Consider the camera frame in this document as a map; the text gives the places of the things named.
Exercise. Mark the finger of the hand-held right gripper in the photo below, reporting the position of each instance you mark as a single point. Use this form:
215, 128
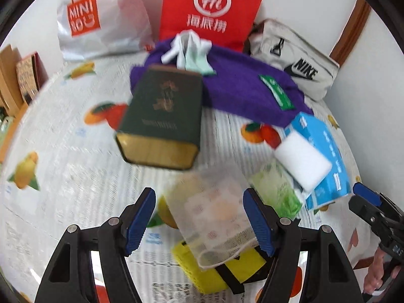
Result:
364, 208
366, 192

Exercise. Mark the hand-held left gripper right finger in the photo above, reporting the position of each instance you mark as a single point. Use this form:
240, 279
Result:
257, 221

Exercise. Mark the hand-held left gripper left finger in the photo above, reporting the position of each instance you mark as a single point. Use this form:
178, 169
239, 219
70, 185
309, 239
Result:
140, 217

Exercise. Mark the green wet wipes packet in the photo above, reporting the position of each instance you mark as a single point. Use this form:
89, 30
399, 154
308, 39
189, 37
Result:
277, 189

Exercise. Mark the translucent plastic pouch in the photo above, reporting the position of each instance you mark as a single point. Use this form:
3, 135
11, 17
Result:
214, 214

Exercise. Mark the yellow pouch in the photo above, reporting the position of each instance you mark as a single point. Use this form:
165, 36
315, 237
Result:
249, 266

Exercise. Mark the white sponge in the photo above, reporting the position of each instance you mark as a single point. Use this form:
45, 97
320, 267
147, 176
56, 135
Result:
303, 161

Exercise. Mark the person's right hand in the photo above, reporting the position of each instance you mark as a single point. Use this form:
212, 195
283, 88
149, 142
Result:
375, 274

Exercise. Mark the blue tissue box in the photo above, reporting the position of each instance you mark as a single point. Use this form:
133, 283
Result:
334, 164

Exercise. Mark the fruit print bed sheet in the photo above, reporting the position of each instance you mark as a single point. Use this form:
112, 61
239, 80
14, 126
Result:
63, 164

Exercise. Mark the dark green box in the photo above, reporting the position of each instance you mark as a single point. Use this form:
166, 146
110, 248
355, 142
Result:
164, 107

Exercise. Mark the purple towel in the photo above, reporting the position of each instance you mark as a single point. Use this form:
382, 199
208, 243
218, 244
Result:
236, 85

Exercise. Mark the wooden nightstand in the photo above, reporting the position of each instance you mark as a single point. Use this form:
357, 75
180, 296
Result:
19, 116

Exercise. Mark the grey waist bag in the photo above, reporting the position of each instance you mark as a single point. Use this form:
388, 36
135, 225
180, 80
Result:
299, 47

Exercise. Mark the mint green cloth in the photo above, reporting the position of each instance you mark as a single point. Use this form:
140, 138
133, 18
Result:
197, 61

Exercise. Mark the red and brown book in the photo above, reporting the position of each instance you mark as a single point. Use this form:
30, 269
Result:
30, 72

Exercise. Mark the wooden headboard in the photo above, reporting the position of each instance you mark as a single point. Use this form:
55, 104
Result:
8, 79

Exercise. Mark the white plastic shopping bag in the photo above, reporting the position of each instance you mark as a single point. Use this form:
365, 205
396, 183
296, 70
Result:
126, 12

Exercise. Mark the red paper bag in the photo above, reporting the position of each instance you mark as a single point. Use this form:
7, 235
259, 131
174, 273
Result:
176, 6

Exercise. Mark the brown wooden door frame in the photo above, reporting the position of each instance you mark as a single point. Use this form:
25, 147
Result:
352, 28

